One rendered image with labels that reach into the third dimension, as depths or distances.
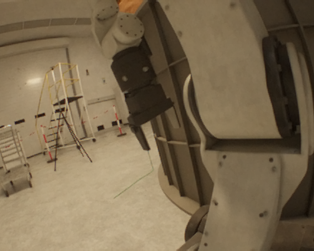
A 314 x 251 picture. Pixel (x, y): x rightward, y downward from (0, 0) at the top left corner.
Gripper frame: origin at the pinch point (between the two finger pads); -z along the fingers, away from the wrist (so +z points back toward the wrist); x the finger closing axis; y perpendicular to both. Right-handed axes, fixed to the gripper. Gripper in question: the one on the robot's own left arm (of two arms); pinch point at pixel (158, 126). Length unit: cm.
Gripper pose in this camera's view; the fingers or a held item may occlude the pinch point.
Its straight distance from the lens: 39.1
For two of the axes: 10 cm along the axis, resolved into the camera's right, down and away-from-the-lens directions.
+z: -4.0, -8.8, -2.4
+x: 7.1, -4.6, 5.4
